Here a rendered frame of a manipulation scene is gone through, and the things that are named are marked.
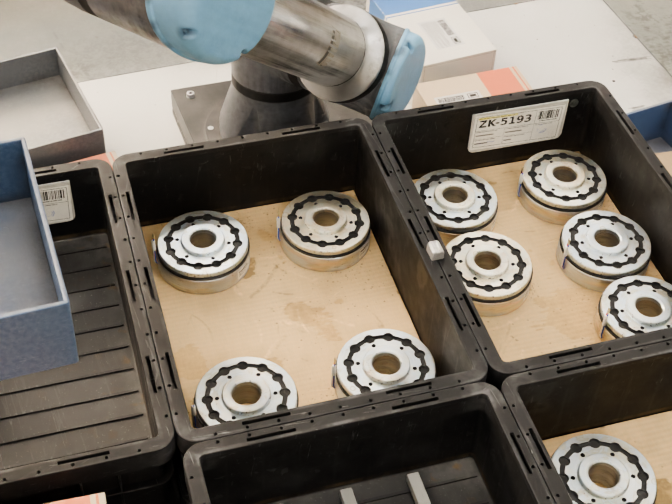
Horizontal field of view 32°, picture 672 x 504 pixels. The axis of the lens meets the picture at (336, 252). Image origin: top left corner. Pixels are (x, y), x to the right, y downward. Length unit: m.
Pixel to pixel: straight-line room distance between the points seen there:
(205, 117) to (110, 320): 0.46
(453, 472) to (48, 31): 2.21
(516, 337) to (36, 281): 0.54
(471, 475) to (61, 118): 0.80
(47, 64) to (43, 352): 0.86
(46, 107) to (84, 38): 1.45
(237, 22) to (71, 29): 2.10
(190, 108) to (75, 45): 1.45
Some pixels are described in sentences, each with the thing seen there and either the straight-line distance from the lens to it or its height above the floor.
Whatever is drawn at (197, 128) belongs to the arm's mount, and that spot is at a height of 0.75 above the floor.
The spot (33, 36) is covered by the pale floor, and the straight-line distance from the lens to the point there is 3.15.
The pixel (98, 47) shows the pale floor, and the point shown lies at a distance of 3.08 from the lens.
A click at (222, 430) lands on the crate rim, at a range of 1.06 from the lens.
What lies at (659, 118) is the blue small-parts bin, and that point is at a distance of 1.75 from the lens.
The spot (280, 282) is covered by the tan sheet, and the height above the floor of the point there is 0.83.
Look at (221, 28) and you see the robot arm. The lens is 1.06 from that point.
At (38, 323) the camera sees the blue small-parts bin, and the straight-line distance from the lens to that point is 0.89.
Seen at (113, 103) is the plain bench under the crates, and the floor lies 0.70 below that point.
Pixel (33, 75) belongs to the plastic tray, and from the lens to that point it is 1.73.
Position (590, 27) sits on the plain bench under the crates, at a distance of 1.98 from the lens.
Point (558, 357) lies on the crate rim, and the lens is 1.14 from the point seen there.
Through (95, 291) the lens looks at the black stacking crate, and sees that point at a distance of 1.31.
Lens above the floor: 1.79
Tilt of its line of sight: 46 degrees down
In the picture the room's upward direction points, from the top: 3 degrees clockwise
